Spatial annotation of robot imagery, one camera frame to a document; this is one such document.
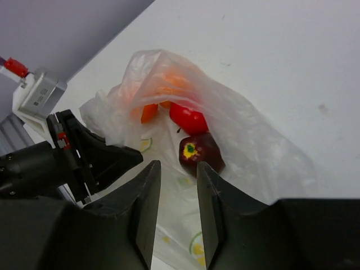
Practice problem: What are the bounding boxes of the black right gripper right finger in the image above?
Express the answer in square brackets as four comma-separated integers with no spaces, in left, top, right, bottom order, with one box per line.
[197,162,359,269]

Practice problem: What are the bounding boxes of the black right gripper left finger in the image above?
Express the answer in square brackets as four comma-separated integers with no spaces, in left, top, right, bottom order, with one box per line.
[1,160,161,269]

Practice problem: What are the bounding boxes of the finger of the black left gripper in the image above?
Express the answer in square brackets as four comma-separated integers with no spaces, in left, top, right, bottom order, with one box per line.
[84,132,143,194]

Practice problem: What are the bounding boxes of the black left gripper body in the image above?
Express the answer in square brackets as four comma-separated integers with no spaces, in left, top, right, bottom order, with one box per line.
[46,110,106,204]

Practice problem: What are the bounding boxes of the translucent lemon print plastic bag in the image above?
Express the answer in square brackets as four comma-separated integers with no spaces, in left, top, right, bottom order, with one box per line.
[79,50,318,269]

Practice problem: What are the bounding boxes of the dark purple fake fruit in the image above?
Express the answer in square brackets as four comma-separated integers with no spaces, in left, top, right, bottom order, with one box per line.
[178,133,226,178]

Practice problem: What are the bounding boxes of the red fake apple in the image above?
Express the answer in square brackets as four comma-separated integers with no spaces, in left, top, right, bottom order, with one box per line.
[169,103,209,136]

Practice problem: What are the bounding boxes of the orange fake fruit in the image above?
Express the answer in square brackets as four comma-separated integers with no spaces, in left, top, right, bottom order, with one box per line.
[130,104,159,124]
[156,70,194,96]

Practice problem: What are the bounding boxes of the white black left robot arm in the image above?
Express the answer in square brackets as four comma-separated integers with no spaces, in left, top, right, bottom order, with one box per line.
[1,110,143,203]

